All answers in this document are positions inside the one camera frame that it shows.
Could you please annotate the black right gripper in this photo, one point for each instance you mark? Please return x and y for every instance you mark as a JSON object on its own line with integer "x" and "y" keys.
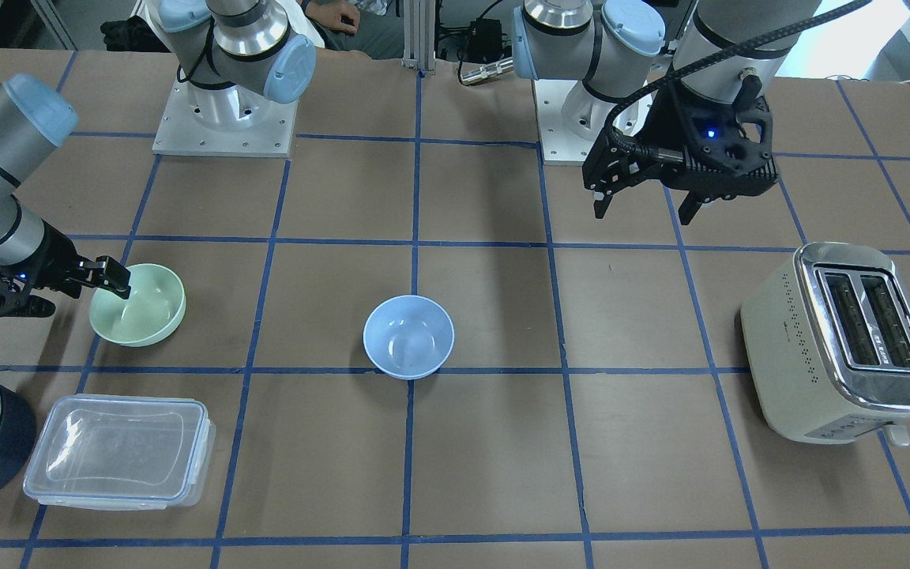
{"x": 50, "y": 258}

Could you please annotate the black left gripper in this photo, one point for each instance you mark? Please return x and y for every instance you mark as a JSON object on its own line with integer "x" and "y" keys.
{"x": 667, "y": 118}

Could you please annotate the green bowl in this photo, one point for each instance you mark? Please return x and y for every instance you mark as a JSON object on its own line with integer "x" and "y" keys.
{"x": 153, "y": 312}

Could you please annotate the blue bowl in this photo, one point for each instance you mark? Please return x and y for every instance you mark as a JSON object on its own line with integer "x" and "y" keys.
{"x": 408, "y": 337}

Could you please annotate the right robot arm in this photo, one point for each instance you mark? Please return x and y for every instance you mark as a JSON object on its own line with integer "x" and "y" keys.
{"x": 264, "y": 48}

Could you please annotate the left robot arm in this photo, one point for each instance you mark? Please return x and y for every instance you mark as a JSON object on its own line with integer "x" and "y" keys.
{"x": 610, "y": 46}

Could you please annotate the person hand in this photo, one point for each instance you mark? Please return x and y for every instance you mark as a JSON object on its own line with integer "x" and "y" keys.
{"x": 339, "y": 16}

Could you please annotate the clear plastic lidded container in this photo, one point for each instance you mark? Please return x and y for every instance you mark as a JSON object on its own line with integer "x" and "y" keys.
{"x": 121, "y": 453}

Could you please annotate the silver metal cylinder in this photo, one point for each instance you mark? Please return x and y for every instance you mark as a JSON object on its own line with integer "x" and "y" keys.
{"x": 485, "y": 72}

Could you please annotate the black power adapter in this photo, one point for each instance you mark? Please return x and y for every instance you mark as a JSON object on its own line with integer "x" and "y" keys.
{"x": 484, "y": 41}

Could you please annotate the cream toaster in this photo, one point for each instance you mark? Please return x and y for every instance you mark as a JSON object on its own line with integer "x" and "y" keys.
{"x": 827, "y": 340}

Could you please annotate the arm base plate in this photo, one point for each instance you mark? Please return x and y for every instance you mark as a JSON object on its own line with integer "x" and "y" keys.
{"x": 233, "y": 122}
{"x": 569, "y": 119}

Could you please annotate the aluminium frame post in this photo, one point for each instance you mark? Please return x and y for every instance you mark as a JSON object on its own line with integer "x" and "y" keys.
{"x": 419, "y": 19}

